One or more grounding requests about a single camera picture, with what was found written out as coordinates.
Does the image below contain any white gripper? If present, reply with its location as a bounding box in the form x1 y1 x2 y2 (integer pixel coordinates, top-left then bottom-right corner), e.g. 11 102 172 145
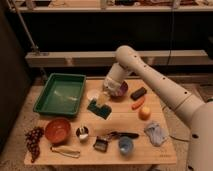
97 76 123 106

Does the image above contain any green yellow sponge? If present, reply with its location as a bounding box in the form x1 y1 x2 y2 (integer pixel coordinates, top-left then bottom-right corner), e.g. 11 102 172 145
87 100 112 119

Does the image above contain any light blue cloth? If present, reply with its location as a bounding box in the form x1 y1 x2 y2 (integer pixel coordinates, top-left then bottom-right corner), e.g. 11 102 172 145
144 121 168 147

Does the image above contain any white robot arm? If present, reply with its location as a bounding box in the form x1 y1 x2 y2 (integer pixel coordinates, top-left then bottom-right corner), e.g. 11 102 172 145
103 45 213 171

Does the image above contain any white plastic cup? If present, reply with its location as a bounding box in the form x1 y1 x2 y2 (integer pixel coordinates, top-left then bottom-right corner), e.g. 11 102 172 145
87 89 100 101

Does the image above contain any small metal cup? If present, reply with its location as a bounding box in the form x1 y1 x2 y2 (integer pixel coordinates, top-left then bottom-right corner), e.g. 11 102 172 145
76 126 89 141

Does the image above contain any blue cup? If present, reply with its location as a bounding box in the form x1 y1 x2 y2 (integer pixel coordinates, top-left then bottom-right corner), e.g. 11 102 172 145
118 136 134 155

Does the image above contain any purple bowl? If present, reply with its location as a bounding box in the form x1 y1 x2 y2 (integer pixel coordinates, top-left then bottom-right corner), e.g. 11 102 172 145
118 82 128 96

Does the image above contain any orange carrot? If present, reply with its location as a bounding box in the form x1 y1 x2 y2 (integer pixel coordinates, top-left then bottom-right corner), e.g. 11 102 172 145
131 96 145 110

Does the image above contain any green plastic tray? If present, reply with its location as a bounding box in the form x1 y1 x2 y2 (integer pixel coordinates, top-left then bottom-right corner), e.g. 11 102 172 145
33 73 86 118

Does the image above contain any orange fruit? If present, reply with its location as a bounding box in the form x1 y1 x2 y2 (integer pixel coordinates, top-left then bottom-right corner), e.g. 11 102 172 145
138 107 151 120

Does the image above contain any small dark square dish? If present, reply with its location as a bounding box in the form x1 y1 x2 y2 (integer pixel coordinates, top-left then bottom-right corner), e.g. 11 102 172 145
93 137 108 152

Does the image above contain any orange bowl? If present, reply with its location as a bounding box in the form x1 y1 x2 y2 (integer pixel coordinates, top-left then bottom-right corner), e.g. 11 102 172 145
44 118 71 144

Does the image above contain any bunch of dark grapes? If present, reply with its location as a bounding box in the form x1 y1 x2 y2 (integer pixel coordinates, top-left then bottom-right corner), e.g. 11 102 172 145
25 127 44 163

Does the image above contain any wooden shelf beam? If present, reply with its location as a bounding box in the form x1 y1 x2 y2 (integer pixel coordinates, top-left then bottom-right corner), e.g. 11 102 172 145
25 50 213 68

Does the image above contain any metal pole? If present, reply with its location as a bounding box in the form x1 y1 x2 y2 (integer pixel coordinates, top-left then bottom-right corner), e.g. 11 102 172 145
11 0 48 82

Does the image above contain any black handled tool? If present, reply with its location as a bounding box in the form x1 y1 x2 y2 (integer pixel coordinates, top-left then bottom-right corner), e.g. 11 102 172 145
107 131 139 140

